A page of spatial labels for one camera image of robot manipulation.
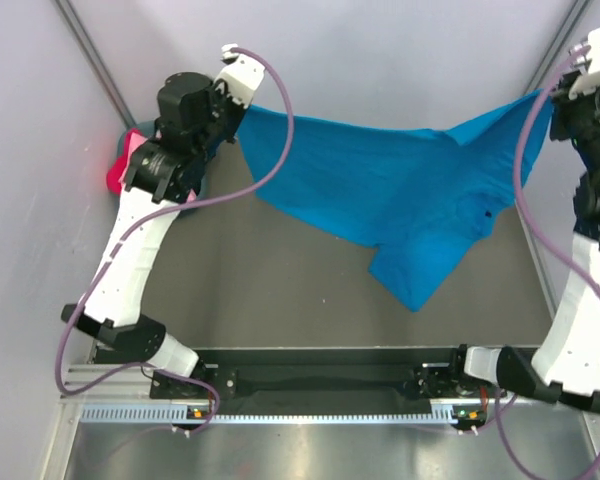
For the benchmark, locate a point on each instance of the red t shirt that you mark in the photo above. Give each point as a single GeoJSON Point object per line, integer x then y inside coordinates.
{"type": "Point", "coordinates": [115, 177]}

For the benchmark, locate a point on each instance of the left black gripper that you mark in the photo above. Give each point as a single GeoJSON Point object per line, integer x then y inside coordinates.
{"type": "Point", "coordinates": [237, 110]}

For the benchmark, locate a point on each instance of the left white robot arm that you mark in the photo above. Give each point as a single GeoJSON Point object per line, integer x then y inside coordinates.
{"type": "Point", "coordinates": [110, 310]}

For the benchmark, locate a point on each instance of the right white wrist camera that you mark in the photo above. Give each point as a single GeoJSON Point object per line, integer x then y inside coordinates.
{"type": "Point", "coordinates": [588, 67]}

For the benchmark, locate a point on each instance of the blue t shirt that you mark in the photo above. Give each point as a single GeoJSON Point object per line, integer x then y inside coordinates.
{"type": "Point", "coordinates": [419, 198]}

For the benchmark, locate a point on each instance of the aluminium rail frame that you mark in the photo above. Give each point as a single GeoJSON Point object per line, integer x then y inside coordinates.
{"type": "Point", "coordinates": [87, 384]}

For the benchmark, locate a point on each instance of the pink t shirt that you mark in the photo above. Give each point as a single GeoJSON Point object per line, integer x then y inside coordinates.
{"type": "Point", "coordinates": [163, 173]}

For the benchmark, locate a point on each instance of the grey slotted cable duct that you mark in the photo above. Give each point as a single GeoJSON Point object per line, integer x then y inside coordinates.
{"type": "Point", "coordinates": [185, 415]}

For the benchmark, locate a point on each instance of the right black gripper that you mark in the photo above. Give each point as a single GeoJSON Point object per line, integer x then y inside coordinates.
{"type": "Point", "coordinates": [562, 103]}

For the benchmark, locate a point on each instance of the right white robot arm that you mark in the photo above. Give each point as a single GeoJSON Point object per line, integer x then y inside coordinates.
{"type": "Point", "coordinates": [566, 367]}

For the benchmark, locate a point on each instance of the blue laundry basket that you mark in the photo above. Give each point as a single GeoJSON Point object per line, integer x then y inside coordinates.
{"type": "Point", "coordinates": [200, 195]}

